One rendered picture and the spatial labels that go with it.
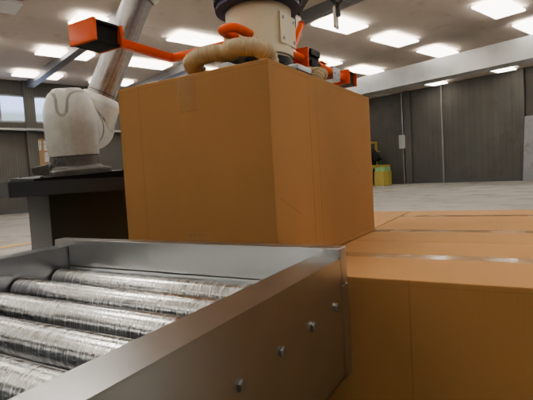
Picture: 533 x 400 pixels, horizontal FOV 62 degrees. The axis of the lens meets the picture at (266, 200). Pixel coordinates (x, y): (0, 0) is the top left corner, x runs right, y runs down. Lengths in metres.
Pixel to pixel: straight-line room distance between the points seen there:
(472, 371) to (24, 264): 0.87
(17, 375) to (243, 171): 0.52
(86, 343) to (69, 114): 1.02
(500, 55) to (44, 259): 11.56
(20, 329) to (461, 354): 0.65
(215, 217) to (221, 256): 0.12
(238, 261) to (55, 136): 0.88
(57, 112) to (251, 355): 1.18
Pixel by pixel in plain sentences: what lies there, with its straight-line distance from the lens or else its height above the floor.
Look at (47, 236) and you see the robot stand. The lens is 1.49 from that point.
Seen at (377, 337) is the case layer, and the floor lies 0.44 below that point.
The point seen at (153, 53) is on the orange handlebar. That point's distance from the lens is 1.27.
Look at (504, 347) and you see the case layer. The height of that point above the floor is 0.45.
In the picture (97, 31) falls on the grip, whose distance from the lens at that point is 1.13.
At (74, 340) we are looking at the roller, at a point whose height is 0.55.
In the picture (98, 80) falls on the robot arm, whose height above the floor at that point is 1.10.
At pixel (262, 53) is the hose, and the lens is 1.01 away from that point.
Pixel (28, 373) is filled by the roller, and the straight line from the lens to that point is 0.53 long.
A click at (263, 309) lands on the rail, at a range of 0.50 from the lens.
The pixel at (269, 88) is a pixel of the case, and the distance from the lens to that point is 0.85.
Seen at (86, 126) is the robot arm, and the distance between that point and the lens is 1.52.
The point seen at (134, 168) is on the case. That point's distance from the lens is 1.06.
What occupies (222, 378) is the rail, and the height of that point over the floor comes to 0.55.
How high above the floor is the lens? 0.73
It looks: 3 degrees down
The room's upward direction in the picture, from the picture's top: 3 degrees counter-clockwise
